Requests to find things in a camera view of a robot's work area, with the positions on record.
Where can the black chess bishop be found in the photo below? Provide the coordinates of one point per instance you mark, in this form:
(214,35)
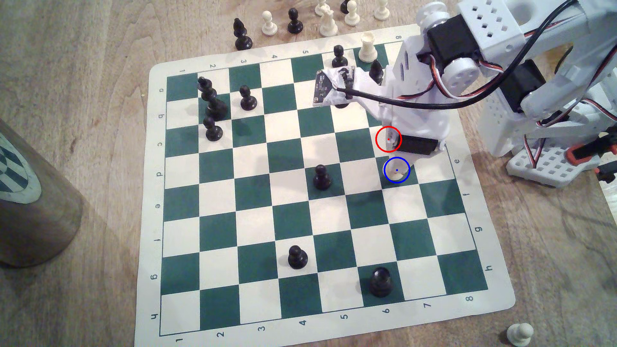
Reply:
(376,73)

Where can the brown tube with checkered emblem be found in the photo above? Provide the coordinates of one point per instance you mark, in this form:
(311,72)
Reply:
(33,202)

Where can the black chess pawn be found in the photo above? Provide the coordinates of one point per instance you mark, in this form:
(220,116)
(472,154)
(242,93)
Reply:
(248,99)
(342,104)
(322,179)
(339,58)
(295,22)
(297,258)
(212,130)

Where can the white chess rook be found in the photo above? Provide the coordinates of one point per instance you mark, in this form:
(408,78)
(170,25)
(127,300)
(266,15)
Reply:
(368,48)

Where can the tape wrapped wrist camera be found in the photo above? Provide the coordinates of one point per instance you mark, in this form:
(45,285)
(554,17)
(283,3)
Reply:
(330,86)

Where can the black chess queen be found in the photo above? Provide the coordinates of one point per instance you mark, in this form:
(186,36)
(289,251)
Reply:
(213,103)

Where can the white chess piece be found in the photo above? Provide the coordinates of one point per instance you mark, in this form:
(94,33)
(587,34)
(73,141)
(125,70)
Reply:
(322,7)

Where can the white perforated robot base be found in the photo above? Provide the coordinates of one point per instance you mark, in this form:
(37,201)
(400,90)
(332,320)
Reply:
(544,166)

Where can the orange black clamp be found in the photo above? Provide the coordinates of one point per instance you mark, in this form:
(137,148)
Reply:
(590,149)

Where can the white printed gripper body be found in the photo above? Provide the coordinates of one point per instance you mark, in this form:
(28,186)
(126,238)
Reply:
(417,145)

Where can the white chess pawn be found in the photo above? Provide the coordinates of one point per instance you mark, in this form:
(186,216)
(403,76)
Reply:
(381,10)
(269,25)
(519,334)
(396,176)
(352,14)

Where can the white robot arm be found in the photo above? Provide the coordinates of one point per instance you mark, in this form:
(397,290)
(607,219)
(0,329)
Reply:
(487,24)

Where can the black chess piece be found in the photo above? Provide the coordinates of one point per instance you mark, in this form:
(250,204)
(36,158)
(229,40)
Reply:
(344,5)

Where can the black chess rook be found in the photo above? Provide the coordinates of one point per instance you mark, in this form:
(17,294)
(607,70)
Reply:
(381,283)

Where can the green white chess mat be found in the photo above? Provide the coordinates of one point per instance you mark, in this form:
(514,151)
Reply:
(289,226)

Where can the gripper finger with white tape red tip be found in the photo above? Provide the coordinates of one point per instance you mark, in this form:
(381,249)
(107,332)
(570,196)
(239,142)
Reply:
(393,139)

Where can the white chess knight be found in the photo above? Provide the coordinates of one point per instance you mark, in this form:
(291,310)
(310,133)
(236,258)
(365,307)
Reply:
(328,25)

